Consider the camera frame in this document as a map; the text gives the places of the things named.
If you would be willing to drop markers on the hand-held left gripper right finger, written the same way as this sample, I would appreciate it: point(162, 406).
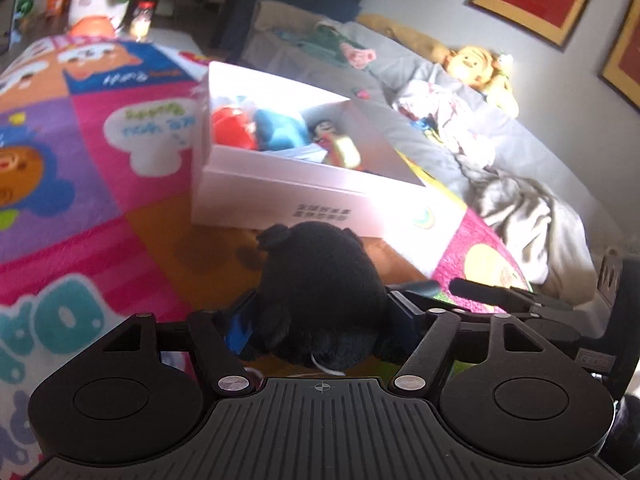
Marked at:
point(407, 320)

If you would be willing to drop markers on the large red plastic ball toy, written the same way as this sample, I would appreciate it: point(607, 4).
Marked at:
point(230, 127)

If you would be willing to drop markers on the green cloth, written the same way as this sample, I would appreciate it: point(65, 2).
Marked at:
point(325, 40)

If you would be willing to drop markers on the clear jar with red lid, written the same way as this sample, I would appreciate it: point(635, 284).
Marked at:
point(142, 19)

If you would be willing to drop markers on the black plush toy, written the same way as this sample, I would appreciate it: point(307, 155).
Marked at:
point(320, 285)

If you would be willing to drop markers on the colourful cartoon play mat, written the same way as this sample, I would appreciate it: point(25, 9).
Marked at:
point(100, 185)

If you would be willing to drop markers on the grey blanket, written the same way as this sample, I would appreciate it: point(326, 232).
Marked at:
point(530, 225)

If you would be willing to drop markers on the pink baby garment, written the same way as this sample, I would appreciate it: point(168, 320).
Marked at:
point(357, 55)

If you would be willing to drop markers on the small pink toy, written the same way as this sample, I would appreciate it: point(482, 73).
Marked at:
point(362, 93)

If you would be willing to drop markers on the pink cardboard box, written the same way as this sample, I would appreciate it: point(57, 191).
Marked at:
point(280, 200)

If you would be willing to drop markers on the red yellow doll figure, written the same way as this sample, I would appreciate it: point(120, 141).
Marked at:
point(336, 146)

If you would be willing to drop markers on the blue wet wipes packet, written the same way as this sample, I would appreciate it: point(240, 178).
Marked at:
point(280, 127)

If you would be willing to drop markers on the pink white clothes pile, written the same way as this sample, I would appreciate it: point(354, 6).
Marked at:
point(450, 115)

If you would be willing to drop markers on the orange round toy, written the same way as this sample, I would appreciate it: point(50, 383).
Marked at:
point(92, 26)

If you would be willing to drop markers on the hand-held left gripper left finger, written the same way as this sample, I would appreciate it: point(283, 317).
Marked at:
point(240, 332)

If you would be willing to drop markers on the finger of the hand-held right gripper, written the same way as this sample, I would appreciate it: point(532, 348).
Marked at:
point(420, 288)
point(500, 292)

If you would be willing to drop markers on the yellow pillow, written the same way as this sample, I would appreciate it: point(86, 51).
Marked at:
point(400, 32)

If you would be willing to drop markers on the grey sofa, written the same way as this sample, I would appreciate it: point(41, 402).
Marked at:
point(545, 160)

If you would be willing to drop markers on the yellow duck plush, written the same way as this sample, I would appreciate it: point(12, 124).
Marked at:
point(475, 65)

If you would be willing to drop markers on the small watermelon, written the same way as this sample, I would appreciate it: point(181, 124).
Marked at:
point(23, 6)

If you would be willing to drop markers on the orange container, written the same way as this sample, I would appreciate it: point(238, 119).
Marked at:
point(56, 0)

